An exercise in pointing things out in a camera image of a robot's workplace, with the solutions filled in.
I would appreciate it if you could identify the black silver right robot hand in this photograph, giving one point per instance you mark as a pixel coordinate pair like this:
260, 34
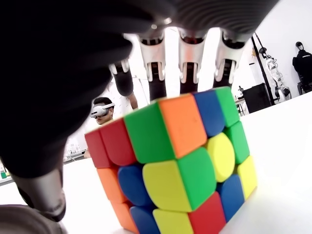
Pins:
61, 61

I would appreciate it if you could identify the long wooden desk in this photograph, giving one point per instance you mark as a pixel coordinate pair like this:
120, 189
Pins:
240, 104

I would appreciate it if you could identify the white VR headset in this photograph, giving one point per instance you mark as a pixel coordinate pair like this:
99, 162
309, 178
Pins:
100, 111

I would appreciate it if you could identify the seated person in black shirt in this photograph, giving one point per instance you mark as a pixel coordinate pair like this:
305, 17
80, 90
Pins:
102, 119

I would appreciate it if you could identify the mannequin in black jacket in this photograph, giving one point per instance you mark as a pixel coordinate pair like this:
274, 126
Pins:
302, 65

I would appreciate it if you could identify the dark brown round plate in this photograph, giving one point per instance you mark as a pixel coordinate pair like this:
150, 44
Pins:
24, 221

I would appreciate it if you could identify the black cabinet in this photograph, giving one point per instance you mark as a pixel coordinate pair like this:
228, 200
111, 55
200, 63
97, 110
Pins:
257, 97

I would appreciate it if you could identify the multicolour Rubik's cube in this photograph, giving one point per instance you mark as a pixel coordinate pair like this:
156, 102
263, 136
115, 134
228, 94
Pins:
170, 158

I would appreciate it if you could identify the standing person in white shirt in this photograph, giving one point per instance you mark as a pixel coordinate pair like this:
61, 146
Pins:
134, 101

